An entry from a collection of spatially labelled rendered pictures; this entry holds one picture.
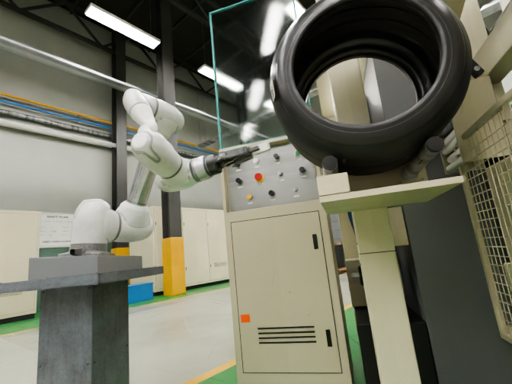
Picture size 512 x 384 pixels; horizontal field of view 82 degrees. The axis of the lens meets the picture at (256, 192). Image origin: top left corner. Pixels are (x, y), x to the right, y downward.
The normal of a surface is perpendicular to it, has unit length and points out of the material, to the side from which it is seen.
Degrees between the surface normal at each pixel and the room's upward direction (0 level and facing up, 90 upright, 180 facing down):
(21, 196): 90
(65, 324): 90
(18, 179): 90
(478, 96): 90
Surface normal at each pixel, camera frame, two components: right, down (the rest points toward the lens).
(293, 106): -0.44, -0.07
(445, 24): -0.11, -0.22
